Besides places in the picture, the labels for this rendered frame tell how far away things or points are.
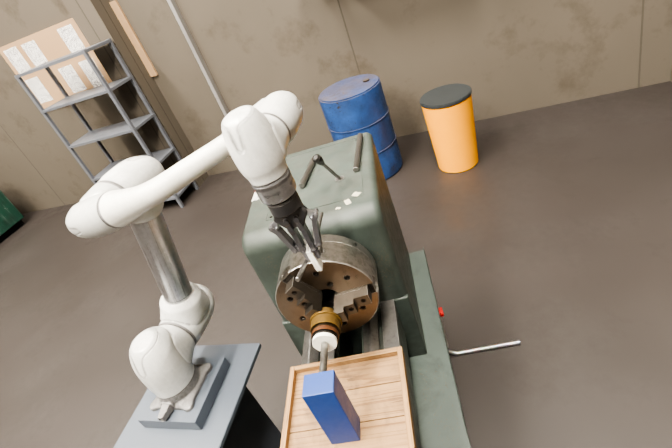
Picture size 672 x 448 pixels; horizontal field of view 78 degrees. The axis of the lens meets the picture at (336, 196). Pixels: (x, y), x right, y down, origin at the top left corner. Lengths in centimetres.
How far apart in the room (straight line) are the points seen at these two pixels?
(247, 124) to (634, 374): 202
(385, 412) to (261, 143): 80
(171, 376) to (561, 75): 393
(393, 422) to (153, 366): 80
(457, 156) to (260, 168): 286
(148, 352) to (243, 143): 93
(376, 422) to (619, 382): 135
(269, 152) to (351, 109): 269
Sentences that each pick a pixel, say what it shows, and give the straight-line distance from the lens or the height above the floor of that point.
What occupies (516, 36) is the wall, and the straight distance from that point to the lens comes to 426.
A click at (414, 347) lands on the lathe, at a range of 173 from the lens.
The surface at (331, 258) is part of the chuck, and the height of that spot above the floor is 122.
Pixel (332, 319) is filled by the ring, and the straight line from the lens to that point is 121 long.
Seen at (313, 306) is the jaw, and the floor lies 114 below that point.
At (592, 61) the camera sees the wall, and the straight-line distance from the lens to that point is 449.
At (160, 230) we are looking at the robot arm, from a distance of 145.
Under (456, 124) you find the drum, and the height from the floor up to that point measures 46.
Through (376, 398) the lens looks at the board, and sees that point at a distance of 130.
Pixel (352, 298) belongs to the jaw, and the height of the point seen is 111.
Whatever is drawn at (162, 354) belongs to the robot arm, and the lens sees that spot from 159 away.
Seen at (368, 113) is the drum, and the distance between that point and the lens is 357.
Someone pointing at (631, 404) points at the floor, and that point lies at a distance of 230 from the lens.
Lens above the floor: 197
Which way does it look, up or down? 30 degrees down
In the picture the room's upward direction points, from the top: 21 degrees counter-clockwise
